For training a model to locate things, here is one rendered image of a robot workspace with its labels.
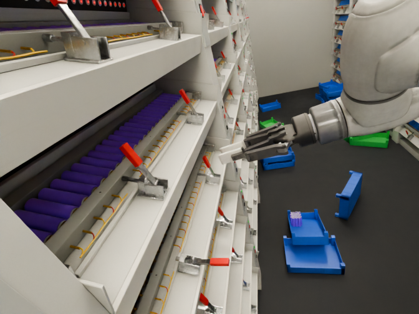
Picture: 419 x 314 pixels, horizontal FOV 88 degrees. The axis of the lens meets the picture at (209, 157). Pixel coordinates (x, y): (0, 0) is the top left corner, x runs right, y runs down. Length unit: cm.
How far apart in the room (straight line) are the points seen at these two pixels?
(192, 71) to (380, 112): 48
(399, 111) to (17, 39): 57
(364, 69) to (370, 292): 127
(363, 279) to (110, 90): 150
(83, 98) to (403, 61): 40
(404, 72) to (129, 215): 43
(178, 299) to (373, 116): 49
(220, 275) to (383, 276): 110
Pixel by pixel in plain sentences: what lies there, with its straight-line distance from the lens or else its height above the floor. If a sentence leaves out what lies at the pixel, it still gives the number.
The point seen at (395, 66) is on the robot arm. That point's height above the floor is 121.
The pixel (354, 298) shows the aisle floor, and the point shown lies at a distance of 151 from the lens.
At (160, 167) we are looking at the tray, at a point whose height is 114.
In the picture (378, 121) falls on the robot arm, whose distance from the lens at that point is 53.
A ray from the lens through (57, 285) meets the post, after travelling 20.
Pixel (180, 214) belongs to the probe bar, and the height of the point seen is 98.
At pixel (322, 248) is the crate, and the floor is 0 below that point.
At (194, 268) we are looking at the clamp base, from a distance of 46.
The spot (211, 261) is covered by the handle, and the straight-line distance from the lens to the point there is 44.
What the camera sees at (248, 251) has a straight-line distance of 117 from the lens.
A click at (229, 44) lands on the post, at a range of 139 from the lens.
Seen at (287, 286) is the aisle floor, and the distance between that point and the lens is 149.
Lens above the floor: 132
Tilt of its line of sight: 29 degrees down
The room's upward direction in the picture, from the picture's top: 16 degrees counter-clockwise
